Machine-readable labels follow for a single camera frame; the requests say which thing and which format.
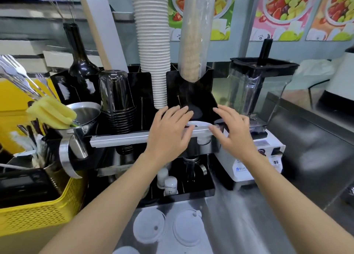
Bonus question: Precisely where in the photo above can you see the silver fork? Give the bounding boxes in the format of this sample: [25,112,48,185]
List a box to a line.
[34,73,60,100]
[0,55,42,100]

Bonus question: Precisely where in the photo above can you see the stack of white paper cups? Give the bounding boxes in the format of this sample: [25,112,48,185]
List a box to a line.
[131,0,172,110]

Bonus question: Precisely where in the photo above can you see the orange fruit poster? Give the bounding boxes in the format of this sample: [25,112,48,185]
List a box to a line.
[305,0,354,42]

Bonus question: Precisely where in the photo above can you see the person's right forearm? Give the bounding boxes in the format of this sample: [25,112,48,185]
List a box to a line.
[238,149,354,254]

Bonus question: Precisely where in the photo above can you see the stainless steel jug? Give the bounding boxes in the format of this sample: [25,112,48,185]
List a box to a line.
[44,101,102,197]

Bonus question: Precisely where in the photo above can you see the dark glass wine bottle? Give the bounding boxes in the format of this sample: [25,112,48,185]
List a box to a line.
[63,22,100,78]

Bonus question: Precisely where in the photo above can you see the dried plant stems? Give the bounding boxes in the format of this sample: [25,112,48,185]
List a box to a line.
[41,0,76,25]

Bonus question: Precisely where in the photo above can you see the green fruit poster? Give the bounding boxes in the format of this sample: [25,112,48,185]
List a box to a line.
[168,0,238,42]

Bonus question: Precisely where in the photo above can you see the small white bottle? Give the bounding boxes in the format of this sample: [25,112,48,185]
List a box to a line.
[157,168,169,190]
[164,176,178,197]

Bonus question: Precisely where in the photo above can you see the white cup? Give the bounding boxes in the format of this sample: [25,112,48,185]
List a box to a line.
[188,120,214,146]

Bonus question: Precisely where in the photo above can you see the person's right hand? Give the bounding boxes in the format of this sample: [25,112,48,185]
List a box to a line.
[209,105,259,164]

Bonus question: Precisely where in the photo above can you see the clear blender jar black lid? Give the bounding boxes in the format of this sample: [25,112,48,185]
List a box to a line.
[226,57,301,140]

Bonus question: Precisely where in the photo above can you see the clear sleeve of brown cups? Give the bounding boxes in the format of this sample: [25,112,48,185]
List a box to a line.
[178,0,217,83]

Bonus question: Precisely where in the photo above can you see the pink fruit poster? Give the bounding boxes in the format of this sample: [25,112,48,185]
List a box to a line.
[250,0,322,42]

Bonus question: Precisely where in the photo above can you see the white and black appliance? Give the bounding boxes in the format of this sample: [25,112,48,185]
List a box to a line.
[316,47,354,117]

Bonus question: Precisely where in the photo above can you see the white plastic bag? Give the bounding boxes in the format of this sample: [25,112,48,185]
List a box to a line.
[287,59,344,92]

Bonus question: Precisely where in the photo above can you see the black box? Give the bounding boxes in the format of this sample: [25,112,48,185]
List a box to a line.
[0,168,61,209]

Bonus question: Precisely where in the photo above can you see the white plastic cup lid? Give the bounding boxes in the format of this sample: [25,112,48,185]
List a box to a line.
[113,246,140,254]
[173,209,207,248]
[133,208,166,245]

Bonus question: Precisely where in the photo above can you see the white blender base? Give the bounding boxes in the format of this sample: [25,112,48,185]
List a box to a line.
[215,129,286,191]

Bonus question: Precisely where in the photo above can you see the black blender tamper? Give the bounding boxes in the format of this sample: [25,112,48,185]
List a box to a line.
[257,38,274,67]

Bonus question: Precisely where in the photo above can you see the black acrylic cup organizer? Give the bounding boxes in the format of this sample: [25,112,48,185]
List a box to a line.
[51,65,222,142]

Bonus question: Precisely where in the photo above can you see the yellow plastic basket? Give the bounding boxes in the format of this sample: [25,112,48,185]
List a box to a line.
[0,167,87,236]

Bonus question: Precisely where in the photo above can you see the person's left forearm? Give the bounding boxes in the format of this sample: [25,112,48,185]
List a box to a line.
[39,152,183,254]

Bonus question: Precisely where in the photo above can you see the white metal rail bar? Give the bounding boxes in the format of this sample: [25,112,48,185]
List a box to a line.
[90,125,222,149]

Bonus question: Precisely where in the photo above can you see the person's left hand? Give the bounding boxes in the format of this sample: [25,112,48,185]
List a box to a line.
[144,105,195,164]

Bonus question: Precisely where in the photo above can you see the stack of black plastic cups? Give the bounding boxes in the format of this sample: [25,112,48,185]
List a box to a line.
[99,70,138,155]

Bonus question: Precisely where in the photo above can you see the yellow sponge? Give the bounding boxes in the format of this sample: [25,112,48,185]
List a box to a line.
[26,96,78,130]

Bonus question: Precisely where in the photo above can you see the white flat board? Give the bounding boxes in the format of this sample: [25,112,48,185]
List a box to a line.
[82,0,129,73]

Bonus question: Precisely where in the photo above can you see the white bristle brush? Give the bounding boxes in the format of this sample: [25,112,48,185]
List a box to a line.
[11,130,46,167]

